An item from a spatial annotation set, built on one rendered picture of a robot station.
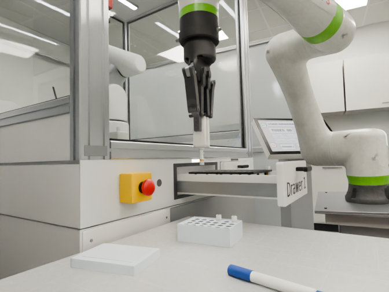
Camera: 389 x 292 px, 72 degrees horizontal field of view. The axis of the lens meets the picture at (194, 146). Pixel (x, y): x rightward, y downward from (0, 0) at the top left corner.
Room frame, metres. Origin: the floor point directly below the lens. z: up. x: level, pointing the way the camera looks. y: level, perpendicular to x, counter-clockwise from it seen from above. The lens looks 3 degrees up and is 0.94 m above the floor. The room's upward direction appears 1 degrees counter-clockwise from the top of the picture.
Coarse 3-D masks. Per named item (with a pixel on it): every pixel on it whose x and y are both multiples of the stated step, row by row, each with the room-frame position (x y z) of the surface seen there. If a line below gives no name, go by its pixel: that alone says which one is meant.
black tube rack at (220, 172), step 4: (192, 172) 0.87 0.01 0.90; (196, 172) 0.86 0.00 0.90; (200, 172) 0.85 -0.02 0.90; (204, 172) 0.85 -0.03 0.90; (208, 172) 0.84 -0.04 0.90; (212, 172) 0.83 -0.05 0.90; (216, 172) 0.82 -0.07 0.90; (220, 172) 0.82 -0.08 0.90; (224, 172) 0.81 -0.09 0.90; (228, 172) 0.80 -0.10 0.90; (232, 172) 0.79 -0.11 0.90; (236, 172) 0.79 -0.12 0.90; (240, 172) 0.78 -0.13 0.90; (244, 172) 0.77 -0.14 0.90
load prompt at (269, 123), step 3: (267, 123) 1.68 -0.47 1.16; (270, 123) 1.69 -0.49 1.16; (273, 123) 1.69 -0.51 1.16; (276, 123) 1.70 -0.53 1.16; (279, 123) 1.70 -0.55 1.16; (282, 123) 1.71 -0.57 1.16; (285, 123) 1.71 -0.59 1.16; (288, 123) 1.72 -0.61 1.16; (291, 123) 1.72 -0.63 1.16; (267, 126) 1.66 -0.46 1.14; (270, 126) 1.67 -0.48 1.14; (273, 126) 1.67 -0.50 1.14; (276, 126) 1.68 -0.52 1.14; (279, 126) 1.68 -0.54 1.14; (282, 126) 1.69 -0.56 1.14; (285, 126) 1.69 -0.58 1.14; (288, 126) 1.70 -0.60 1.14; (291, 126) 1.70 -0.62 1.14; (294, 126) 1.71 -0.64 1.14
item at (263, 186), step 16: (192, 176) 0.83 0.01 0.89; (208, 176) 0.79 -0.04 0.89; (224, 176) 0.77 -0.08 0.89; (240, 176) 0.74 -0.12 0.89; (256, 176) 0.71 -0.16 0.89; (272, 176) 0.69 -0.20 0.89; (192, 192) 0.82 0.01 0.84; (208, 192) 0.79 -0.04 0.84; (224, 192) 0.77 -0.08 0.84; (240, 192) 0.74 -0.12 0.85; (256, 192) 0.71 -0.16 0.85; (272, 192) 0.69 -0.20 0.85
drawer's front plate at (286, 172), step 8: (296, 160) 0.86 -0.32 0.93; (304, 160) 0.89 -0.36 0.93; (280, 168) 0.66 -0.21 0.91; (288, 168) 0.70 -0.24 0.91; (280, 176) 0.66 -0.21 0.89; (288, 176) 0.70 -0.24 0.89; (296, 176) 0.78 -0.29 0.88; (304, 176) 0.87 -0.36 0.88; (280, 184) 0.66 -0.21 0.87; (288, 184) 0.70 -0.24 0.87; (280, 192) 0.66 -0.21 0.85; (288, 192) 0.69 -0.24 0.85; (304, 192) 0.86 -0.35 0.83; (280, 200) 0.66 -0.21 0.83; (288, 200) 0.69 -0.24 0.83
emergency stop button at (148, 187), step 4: (148, 180) 0.64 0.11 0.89; (152, 180) 0.66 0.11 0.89; (144, 184) 0.63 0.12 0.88; (148, 184) 0.64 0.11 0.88; (152, 184) 0.65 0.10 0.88; (144, 188) 0.63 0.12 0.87; (148, 188) 0.64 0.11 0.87; (152, 188) 0.65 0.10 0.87; (144, 192) 0.64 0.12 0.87; (148, 192) 0.64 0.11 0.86; (152, 192) 0.65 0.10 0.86
